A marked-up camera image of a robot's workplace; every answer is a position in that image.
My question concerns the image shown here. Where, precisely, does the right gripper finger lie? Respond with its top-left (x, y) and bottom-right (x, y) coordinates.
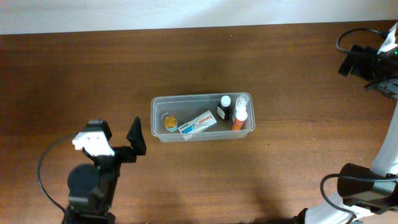
top-left (364, 77), bottom-right (397, 99)
top-left (338, 44), bottom-right (376, 77)

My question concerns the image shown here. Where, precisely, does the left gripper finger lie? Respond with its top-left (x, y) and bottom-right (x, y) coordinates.
top-left (83, 119), bottom-right (112, 140)
top-left (126, 116), bottom-right (147, 156)

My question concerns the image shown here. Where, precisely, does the small jar gold lid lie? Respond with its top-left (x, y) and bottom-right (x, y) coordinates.
top-left (164, 116), bottom-right (178, 133)

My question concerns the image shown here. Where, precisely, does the white Panadol box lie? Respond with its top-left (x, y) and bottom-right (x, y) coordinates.
top-left (178, 110), bottom-right (217, 134)

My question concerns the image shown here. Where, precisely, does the dark syrup bottle white cap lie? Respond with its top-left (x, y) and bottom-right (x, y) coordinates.
top-left (217, 95), bottom-right (231, 120)

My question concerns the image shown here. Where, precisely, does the orange tube white cap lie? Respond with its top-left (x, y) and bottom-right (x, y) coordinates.
top-left (231, 110), bottom-right (248, 131)

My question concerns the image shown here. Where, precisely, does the white lotion bottle clear cap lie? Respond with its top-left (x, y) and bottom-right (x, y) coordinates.
top-left (232, 94), bottom-right (249, 121)

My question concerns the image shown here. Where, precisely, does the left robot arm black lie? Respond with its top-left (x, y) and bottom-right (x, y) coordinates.
top-left (62, 117), bottom-right (147, 224)

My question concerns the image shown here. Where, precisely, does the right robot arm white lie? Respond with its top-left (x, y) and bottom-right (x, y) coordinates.
top-left (290, 24), bottom-right (397, 224)

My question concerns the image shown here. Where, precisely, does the clear plastic container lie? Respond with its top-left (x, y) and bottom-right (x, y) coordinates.
top-left (150, 92), bottom-right (256, 142)

